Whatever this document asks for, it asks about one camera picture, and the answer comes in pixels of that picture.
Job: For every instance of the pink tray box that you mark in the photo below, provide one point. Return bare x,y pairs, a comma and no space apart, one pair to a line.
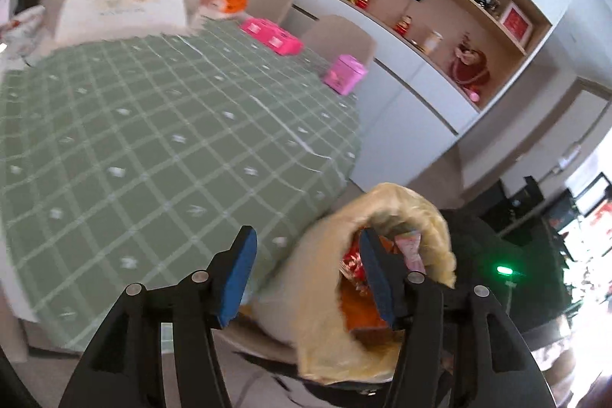
272,36

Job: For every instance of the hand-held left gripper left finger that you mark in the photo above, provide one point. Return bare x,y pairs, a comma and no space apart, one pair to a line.
236,274

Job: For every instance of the white wall intercom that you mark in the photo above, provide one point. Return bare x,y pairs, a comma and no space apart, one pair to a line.
570,154

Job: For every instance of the pink cup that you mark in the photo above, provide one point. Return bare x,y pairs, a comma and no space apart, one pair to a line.
474,95

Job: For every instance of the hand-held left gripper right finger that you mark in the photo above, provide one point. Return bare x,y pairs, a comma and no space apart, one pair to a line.
377,279

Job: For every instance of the pink cube box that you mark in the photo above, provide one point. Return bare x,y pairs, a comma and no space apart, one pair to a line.
344,73

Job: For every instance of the red snack packet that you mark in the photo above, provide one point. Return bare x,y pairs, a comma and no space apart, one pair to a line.
353,264

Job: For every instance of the white tumbler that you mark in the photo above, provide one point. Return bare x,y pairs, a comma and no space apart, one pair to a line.
432,40

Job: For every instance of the white wood wall cabinet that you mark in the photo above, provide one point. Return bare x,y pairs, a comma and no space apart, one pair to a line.
416,92

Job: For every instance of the large red dressed doll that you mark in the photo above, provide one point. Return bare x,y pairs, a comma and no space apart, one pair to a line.
471,64

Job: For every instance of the orange packet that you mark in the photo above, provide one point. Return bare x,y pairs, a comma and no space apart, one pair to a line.
366,317

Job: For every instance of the red framed picture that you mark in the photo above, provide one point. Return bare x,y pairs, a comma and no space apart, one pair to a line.
516,21

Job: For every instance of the yellow plastic bag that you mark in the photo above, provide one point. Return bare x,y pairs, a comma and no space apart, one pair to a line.
315,283

